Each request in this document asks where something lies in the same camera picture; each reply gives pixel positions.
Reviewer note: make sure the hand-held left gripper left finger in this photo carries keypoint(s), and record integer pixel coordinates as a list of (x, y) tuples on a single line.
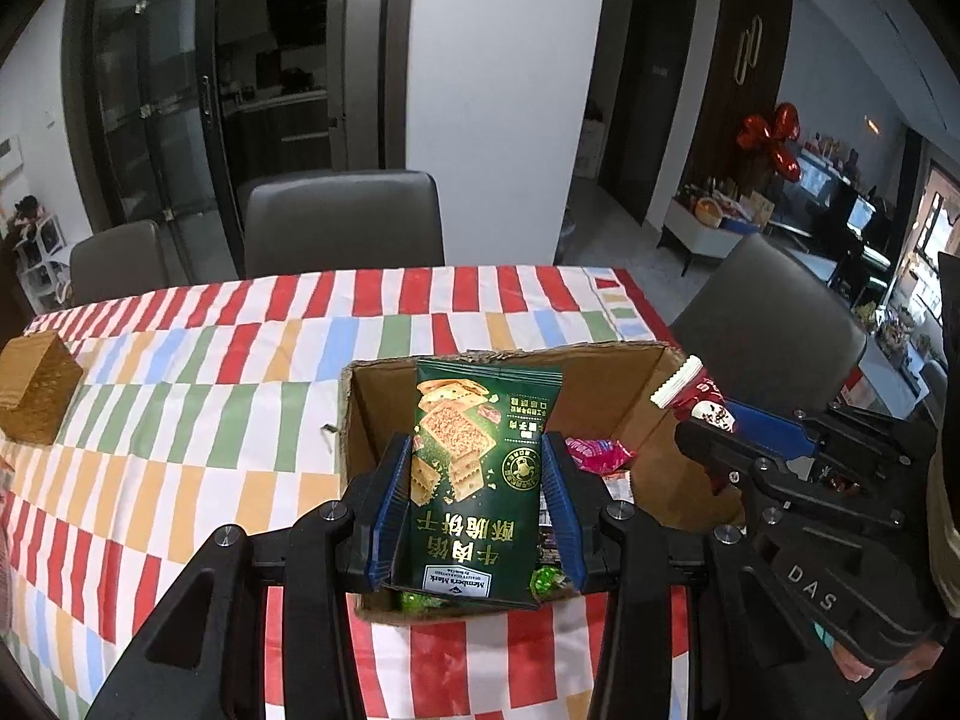
[(390, 495)]

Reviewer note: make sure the person's right hand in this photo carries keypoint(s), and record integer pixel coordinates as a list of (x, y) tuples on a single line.
[(847, 661)]

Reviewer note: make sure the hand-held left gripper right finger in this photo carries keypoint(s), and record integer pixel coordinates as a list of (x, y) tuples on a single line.
[(562, 510)]

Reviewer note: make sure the dark wooden door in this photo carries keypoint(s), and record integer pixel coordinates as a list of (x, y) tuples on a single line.
[(720, 120)]

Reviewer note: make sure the glass sliding door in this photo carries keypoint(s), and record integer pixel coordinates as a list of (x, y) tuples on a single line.
[(150, 105)]

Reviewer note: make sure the white cube shelf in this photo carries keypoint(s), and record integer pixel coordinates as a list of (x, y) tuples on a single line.
[(45, 262)]

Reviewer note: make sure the green cracker packet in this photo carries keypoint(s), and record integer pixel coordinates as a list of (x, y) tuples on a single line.
[(472, 465)]

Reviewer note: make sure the grey dining chair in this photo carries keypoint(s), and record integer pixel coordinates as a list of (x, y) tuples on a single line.
[(120, 262), (772, 322), (345, 225)]

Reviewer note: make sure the brown wicker box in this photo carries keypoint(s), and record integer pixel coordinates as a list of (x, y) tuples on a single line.
[(37, 390)]

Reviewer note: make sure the red snack packet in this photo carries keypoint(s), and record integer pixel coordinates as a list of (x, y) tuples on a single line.
[(701, 397)]

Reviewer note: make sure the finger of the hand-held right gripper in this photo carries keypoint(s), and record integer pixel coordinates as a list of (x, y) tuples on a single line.
[(772, 429), (720, 450)]

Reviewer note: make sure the pink snack packet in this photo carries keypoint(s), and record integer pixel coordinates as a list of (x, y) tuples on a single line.
[(596, 454)]

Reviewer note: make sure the white wall intercom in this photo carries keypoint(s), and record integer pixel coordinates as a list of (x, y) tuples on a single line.
[(9, 152)]

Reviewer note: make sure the dark plush toy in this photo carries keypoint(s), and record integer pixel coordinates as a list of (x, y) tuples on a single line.
[(26, 211)]

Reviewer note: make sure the colourful striped tablecloth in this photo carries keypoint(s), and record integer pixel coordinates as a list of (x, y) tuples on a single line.
[(187, 405)]

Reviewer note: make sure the brown cardboard box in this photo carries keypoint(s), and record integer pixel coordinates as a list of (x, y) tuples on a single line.
[(652, 465)]

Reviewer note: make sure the green lollipop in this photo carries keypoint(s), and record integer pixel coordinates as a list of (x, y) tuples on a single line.
[(420, 601), (547, 583)]

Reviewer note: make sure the red foil balloon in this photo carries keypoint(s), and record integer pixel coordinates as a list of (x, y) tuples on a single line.
[(772, 139)]

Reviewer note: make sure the white low cabinet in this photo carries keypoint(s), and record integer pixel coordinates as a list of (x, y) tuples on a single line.
[(701, 241)]

